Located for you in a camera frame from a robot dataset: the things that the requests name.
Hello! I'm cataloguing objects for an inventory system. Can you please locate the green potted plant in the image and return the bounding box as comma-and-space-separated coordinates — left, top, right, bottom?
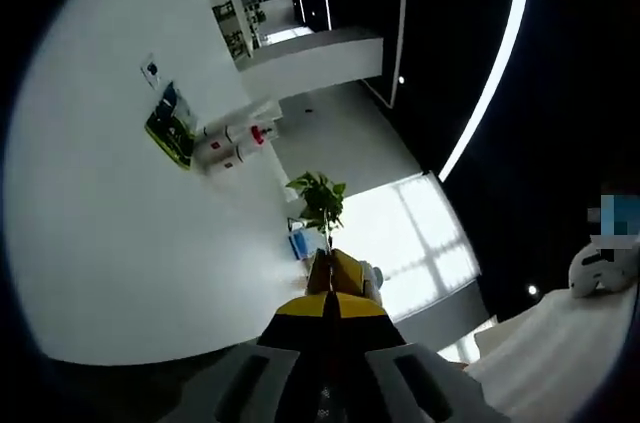
284, 170, 348, 245

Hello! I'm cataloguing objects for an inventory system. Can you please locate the white skincare tube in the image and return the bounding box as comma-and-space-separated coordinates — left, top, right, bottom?
219, 96, 281, 127

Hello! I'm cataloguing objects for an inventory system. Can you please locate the large bright window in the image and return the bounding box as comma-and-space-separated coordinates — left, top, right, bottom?
343, 171, 485, 325

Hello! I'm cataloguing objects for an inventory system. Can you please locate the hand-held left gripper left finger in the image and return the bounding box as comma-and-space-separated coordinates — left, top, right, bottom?
212, 292, 335, 423

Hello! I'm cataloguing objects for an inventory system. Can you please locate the red-collared white skincare bottle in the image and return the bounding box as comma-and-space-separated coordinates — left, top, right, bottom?
207, 123, 277, 180

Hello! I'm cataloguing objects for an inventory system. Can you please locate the small clear dark-spotted sachet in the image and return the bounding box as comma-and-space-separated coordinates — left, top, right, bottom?
140, 53, 163, 91

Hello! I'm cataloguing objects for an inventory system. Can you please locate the green black skincare sachet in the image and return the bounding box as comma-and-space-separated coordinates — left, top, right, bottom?
143, 81, 197, 172

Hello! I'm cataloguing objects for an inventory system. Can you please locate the white skincare bottle clear cap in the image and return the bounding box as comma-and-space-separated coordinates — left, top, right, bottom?
192, 107, 261, 157

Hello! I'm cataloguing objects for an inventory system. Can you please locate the person's white shirt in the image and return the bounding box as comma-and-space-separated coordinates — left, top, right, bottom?
462, 287, 640, 423

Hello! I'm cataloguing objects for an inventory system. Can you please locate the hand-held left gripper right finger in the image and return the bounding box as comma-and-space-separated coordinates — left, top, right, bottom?
334, 292, 503, 423

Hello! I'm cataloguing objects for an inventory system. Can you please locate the white chest device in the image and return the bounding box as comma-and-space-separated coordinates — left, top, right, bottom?
568, 241, 638, 300

